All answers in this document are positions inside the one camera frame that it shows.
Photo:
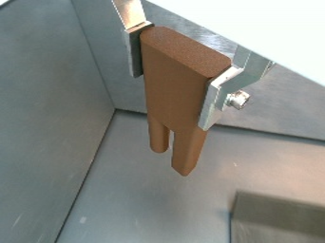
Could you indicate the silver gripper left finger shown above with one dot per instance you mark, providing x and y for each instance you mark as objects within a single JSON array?
[{"x": 132, "y": 18}]

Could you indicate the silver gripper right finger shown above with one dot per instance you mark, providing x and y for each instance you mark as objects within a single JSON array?
[{"x": 225, "y": 92}]

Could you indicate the brown two-pronged block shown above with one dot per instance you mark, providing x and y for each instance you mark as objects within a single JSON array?
[{"x": 178, "y": 69}]

